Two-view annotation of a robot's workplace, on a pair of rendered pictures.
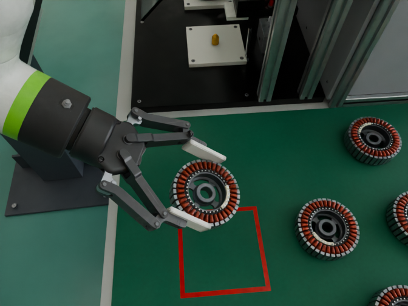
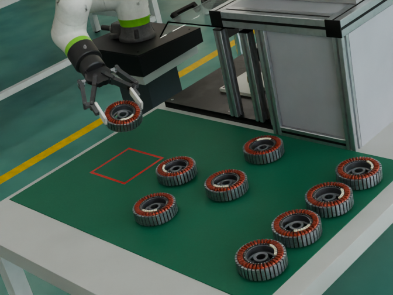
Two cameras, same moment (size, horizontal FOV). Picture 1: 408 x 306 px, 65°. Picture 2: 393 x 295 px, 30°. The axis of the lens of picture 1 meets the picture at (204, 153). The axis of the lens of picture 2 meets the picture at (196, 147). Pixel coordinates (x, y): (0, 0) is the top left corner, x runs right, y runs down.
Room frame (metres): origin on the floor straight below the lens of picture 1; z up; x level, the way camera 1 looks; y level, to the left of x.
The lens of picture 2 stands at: (-0.79, -1.71, 1.72)
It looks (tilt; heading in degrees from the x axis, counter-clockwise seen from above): 27 degrees down; 54
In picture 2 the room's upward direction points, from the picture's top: 13 degrees counter-clockwise
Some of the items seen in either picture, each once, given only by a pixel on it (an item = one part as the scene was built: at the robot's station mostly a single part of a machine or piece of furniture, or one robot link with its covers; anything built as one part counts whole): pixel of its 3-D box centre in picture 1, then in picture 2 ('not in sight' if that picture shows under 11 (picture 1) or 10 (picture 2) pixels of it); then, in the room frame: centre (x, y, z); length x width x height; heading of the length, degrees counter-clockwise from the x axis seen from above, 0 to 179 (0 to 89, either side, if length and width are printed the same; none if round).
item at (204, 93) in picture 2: (215, 21); (277, 74); (0.83, -0.04, 0.76); 0.64 x 0.47 x 0.02; 4
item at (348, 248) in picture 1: (326, 228); (176, 170); (0.20, -0.23, 0.77); 0.11 x 0.11 x 0.04
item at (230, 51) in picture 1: (215, 44); (251, 83); (0.71, -0.03, 0.78); 0.15 x 0.15 x 0.01; 4
